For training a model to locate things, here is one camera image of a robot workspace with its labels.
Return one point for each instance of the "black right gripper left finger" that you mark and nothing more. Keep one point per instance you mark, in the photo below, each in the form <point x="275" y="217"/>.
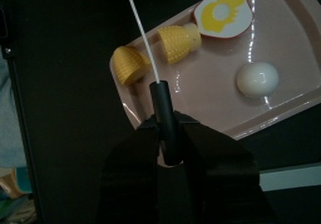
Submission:
<point x="129" y="171"/>

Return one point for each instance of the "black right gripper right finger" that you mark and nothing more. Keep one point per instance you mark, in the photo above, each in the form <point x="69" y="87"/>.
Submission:
<point x="224" y="177"/>

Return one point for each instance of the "pink plastic tray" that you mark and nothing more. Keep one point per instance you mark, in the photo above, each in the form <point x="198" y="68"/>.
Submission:
<point x="234" y="77"/>

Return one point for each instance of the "white toy egg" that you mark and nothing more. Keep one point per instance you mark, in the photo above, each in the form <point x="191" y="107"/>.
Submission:
<point x="256" y="79"/>

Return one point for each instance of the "yellow toy corn end piece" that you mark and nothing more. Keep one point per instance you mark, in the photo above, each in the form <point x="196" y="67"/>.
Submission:
<point x="128" y="65"/>

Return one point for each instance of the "yellow toy corn middle piece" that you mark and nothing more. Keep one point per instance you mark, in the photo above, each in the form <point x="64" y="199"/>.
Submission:
<point x="176" y="43"/>

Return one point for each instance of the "toy fried egg slice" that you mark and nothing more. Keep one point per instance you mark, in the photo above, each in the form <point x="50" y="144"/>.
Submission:
<point x="223" y="12"/>

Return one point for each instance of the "black table frame post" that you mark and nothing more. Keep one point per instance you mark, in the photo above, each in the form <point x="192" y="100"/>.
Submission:
<point x="20" y="109"/>

